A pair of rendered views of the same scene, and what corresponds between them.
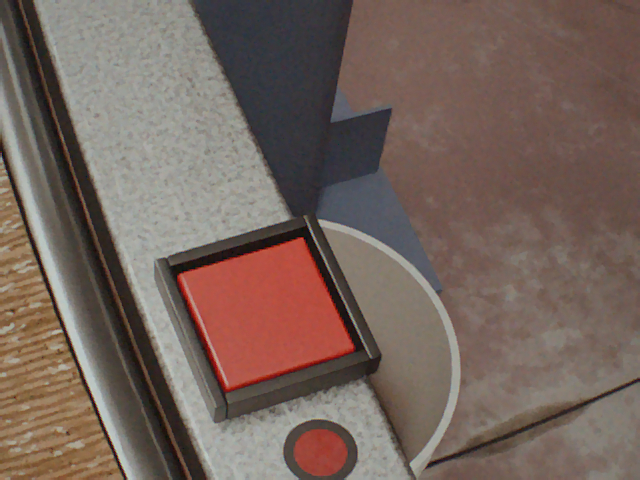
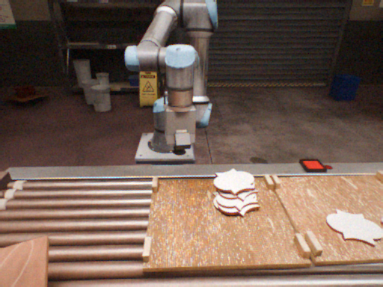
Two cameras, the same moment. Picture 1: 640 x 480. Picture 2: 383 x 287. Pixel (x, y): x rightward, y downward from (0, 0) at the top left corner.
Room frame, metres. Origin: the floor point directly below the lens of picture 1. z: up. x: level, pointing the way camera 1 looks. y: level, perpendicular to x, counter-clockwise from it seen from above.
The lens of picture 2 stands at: (0.27, 1.03, 1.49)
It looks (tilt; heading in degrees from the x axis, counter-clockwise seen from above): 27 degrees down; 301
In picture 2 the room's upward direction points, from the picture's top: straight up
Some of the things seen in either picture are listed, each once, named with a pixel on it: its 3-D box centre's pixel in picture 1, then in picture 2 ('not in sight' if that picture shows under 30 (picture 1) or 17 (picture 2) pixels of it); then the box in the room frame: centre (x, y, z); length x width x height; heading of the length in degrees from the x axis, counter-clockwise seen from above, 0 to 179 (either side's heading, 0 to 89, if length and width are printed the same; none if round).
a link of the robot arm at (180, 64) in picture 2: not in sight; (179, 67); (0.64, 0.42, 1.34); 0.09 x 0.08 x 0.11; 112
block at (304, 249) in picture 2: not in sight; (301, 245); (0.25, 0.48, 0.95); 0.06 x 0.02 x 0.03; 123
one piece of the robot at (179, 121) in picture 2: not in sight; (179, 124); (0.63, 0.44, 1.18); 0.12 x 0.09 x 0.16; 130
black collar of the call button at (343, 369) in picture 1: (264, 316); (312, 165); (0.28, 0.02, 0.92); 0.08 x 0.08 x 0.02; 32
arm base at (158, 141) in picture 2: not in sight; (166, 134); (0.93, 0.10, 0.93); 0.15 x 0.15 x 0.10
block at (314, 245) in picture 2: not in sight; (313, 243); (0.23, 0.46, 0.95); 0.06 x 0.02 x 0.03; 124
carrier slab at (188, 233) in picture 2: not in sight; (217, 215); (0.49, 0.47, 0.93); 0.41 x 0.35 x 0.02; 33
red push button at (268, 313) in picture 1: (264, 318); (312, 166); (0.28, 0.02, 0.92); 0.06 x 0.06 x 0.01; 32
